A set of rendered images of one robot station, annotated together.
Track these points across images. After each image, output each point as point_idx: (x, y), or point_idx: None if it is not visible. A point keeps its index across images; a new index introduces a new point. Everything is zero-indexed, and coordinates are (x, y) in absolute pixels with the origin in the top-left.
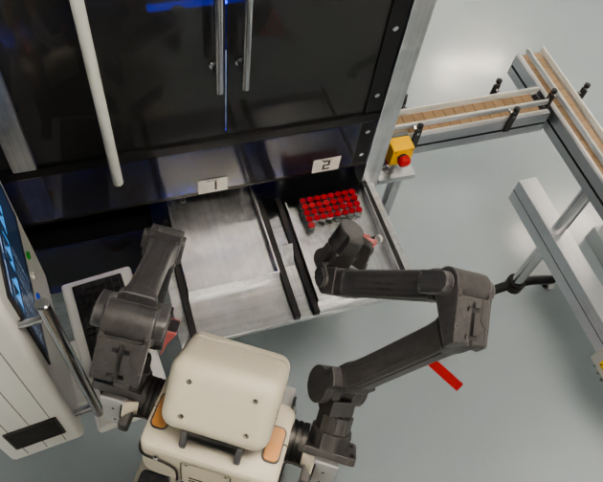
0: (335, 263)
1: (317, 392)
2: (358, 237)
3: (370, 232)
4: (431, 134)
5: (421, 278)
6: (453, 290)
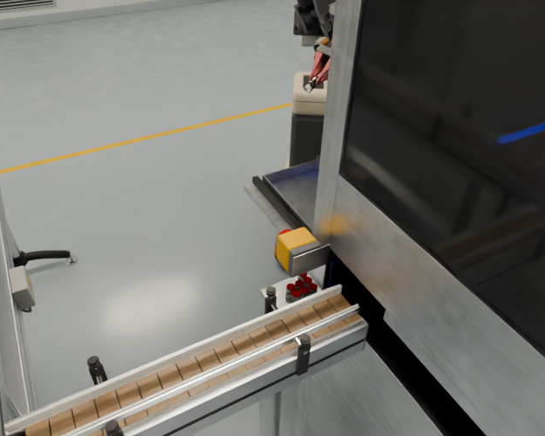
0: None
1: None
2: (332, 4)
3: (302, 217)
4: (246, 322)
5: None
6: None
